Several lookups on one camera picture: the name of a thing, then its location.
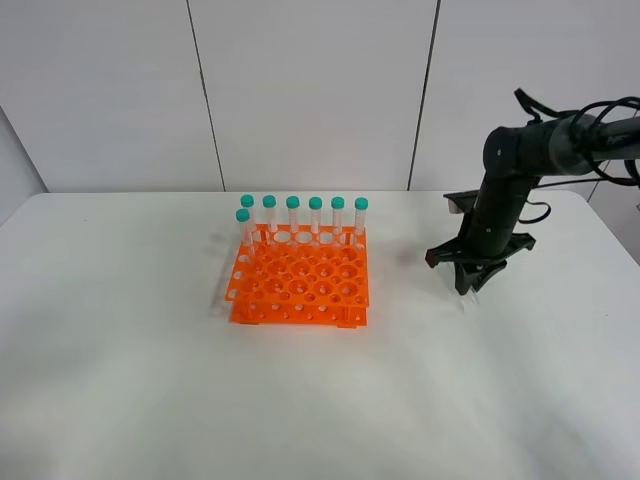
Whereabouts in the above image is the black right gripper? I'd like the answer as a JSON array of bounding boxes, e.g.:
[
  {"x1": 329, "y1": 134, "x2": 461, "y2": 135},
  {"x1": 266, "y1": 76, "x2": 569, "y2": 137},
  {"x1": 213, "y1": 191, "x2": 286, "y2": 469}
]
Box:
[{"x1": 425, "y1": 199, "x2": 536, "y2": 295}]

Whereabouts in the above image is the test tube green cap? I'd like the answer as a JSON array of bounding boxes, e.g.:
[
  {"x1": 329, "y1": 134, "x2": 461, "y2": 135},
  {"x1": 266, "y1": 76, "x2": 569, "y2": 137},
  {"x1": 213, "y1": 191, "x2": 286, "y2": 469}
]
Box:
[{"x1": 461, "y1": 291, "x2": 479, "y2": 315}]

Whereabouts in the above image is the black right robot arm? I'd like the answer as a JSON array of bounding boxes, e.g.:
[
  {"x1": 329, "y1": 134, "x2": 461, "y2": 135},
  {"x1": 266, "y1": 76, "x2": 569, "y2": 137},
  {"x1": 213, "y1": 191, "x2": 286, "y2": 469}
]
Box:
[{"x1": 425, "y1": 114, "x2": 639, "y2": 295}]

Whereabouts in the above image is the row tube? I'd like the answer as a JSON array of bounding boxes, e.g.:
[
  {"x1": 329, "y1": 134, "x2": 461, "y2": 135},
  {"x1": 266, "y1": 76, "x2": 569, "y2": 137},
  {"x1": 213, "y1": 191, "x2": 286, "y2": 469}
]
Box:
[
  {"x1": 331, "y1": 196, "x2": 345, "y2": 247},
  {"x1": 309, "y1": 196, "x2": 323, "y2": 247},
  {"x1": 240, "y1": 194, "x2": 257, "y2": 233},
  {"x1": 354, "y1": 197, "x2": 368, "y2": 243},
  {"x1": 262, "y1": 194, "x2": 278, "y2": 245},
  {"x1": 286, "y1": 195, "x2": 300, "y2": 248}
]

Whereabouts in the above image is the orange test tube rack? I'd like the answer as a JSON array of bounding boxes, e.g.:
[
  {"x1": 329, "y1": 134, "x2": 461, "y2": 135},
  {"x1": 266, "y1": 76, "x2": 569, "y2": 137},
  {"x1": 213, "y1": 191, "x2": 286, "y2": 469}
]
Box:
[{"x1": 225, "y1": 224, "x2": 369, "y2": 328}]

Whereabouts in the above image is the front left racked tube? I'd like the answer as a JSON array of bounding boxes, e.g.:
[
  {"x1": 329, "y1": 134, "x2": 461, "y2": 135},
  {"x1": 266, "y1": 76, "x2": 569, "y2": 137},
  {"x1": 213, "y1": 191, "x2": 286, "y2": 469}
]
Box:
[{"x1": 236, "y1": 208, "x2": 255, "y2": 258}]

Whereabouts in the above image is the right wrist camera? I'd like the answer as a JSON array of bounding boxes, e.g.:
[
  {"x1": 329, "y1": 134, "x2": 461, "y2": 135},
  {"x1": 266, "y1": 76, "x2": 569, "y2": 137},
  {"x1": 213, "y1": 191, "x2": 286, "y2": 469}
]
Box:
[{"x1": 443, "y1": 190, "x2": 478, "y2": 215}]

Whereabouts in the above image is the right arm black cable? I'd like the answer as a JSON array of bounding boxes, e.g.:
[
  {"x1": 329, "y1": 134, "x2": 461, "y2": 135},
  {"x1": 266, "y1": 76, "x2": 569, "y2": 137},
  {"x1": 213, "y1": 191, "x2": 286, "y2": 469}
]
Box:
[{"x1": 513, "y1": 87, "x2": 640, "y2": 226}]

